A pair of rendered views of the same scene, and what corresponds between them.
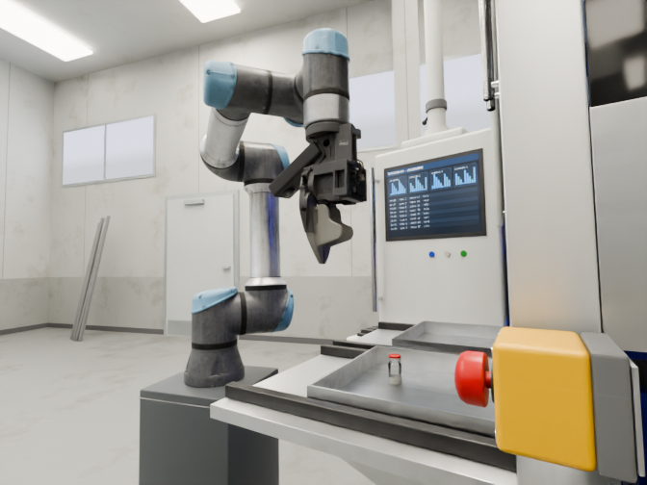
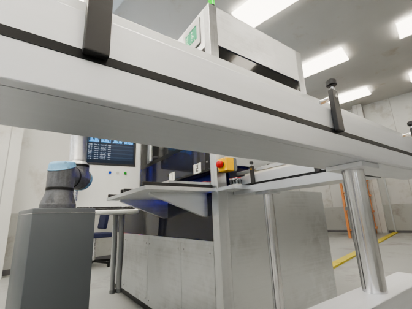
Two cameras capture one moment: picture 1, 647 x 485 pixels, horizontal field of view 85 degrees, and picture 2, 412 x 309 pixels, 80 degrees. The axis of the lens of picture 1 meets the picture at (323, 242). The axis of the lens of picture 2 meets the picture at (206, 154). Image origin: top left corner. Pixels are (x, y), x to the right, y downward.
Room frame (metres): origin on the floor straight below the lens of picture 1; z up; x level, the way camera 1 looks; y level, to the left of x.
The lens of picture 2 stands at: (-0.17, 1.08, 0.73)
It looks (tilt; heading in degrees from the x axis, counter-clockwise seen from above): 14 degrees up; 294
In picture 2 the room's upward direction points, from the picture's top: 2 degrees counter-clockwise
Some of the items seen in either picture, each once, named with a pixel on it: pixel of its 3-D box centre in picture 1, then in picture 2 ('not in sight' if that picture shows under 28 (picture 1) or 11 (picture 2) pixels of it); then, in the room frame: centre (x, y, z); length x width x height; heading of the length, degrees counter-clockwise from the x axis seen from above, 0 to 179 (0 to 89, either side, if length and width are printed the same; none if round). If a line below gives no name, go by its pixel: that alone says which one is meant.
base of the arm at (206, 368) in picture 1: (215, 358); (58, 198); (0.94, 0.29, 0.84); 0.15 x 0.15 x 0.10
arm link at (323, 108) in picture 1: (327, 119); not in sight; (0.56, -0.01, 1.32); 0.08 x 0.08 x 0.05
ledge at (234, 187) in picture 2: not in sight; (236, 188); (0.22, -0.19, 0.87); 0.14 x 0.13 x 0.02; 59
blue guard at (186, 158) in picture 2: not in sight; (146, 177); (1.20, -0.70, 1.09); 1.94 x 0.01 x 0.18; 149
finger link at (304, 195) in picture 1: (311, 205); not in sight; (0.54, 0.02, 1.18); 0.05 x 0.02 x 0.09; 149
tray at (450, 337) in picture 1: (481, 342); not in sight; (0.82, -0.36, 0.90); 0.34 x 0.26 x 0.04; 59
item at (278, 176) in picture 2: not in sight; (289, 171); (-0.07, -0.13, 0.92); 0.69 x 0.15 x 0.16; 149
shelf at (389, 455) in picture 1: (433, 370); (161, 195); (0.71, -0.21, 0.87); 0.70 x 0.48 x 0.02; 149
